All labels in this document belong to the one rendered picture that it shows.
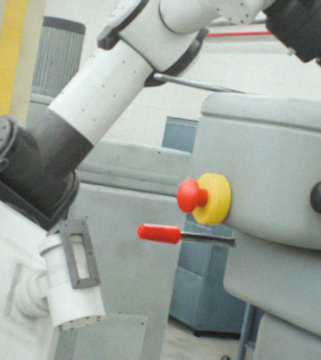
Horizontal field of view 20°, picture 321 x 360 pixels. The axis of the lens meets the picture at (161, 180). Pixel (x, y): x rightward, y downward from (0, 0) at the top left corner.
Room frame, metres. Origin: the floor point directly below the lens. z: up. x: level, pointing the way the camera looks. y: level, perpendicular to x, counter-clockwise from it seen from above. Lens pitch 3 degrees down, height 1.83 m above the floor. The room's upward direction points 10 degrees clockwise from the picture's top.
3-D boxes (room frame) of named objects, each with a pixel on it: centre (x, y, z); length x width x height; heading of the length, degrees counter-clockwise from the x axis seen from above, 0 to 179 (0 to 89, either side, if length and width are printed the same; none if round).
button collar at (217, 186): (1.06, -0.06, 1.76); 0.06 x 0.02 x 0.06; 27
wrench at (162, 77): (1.19, -0.08, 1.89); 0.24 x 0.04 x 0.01; 120
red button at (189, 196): (1.05, -0.04, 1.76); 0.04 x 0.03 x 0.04; 27
